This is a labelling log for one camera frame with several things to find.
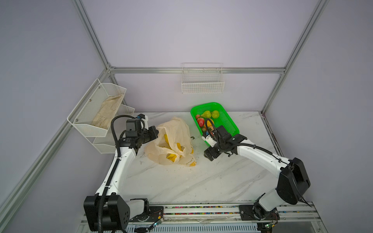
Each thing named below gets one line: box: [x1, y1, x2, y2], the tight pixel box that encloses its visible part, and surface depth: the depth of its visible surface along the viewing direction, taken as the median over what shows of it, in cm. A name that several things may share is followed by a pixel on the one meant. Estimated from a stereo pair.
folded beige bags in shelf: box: [91, 93, 125, 130], surface depth 82 cm
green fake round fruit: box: [211, 110, 220, 119], surface depth 116 cm
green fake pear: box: [200, 110, 212, 119], surface depth 116 cm
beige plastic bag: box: [144, 116, 195, 167], surface depth 79 cm
